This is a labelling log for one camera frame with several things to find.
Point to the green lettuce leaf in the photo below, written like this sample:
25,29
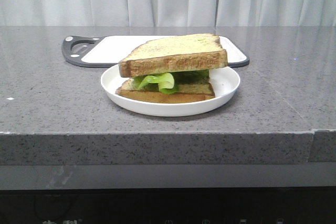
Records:
169,83

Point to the toasted bread slice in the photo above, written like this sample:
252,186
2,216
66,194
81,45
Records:
175,54
198,90

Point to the white round plate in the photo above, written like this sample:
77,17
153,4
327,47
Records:
225,82

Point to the white cutting board grey rim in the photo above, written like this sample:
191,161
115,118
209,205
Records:
101,52

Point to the black appliance front panel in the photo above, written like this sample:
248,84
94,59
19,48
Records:
184,205

